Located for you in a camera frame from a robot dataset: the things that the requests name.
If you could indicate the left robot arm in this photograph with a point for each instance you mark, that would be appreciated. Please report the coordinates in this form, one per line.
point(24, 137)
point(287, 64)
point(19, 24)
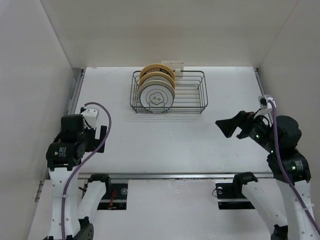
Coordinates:
point(70, 219)

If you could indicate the yellow rear plate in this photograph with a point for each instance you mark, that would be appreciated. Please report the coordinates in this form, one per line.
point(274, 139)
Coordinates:
point(157, 67)

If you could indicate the aluminium left rail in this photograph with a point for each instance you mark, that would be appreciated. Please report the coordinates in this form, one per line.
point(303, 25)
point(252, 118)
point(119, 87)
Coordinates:
point(77, 82)

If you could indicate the aluminium right rail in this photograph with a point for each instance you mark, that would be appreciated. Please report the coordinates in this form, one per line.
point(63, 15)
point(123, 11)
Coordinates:
point(259, 81)

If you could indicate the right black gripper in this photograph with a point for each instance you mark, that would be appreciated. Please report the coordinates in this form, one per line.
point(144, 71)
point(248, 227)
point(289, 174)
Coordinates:
point(242, 119)

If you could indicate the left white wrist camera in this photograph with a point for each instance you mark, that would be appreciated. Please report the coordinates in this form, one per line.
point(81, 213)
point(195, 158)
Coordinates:
point(90, 116)

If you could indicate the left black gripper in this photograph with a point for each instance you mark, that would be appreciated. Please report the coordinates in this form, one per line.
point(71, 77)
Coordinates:
point(95, 142)

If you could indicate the white plastic rack holder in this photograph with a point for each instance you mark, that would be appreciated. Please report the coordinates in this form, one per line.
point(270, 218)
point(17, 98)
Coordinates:
point(176, 66)

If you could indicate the aluminium front rail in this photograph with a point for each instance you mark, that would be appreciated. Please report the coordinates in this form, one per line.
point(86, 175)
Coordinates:
point(171, 176)

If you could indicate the black wire dish rack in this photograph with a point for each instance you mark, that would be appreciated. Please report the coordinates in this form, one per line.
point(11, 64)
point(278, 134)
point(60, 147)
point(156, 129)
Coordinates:
point(189, 96)

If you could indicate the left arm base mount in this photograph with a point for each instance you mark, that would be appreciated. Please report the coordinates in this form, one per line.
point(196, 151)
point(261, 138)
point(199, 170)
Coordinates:
point(115, 198)

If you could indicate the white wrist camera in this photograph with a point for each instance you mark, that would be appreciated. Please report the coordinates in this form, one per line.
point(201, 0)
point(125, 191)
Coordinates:
point(90, 116)
point(267, 103)

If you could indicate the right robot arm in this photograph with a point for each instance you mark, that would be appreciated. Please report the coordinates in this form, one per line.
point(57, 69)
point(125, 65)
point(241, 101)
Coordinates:
point(290, 170)

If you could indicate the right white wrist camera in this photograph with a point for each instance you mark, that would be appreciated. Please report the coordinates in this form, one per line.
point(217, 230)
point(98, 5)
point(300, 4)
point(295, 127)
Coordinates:
point(267, 103)

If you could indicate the cream yellow bowl plate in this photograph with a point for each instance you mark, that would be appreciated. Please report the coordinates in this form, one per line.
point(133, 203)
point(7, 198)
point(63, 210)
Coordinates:
point(153, 80)

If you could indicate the white plate with flower pattern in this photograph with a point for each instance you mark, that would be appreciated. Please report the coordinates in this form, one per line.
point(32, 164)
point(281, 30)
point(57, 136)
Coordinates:
point(156, 99)

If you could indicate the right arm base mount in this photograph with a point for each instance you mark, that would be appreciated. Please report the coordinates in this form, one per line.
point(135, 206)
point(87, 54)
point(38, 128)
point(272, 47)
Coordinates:
point(230, 199)

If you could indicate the yellow plate with green rim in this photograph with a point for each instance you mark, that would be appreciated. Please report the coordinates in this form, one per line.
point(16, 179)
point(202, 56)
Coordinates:
point(155, 73)

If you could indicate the aluminium rail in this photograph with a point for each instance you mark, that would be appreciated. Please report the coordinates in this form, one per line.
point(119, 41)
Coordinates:
point(259, 81)
point(77, 82)
point(171, 176)

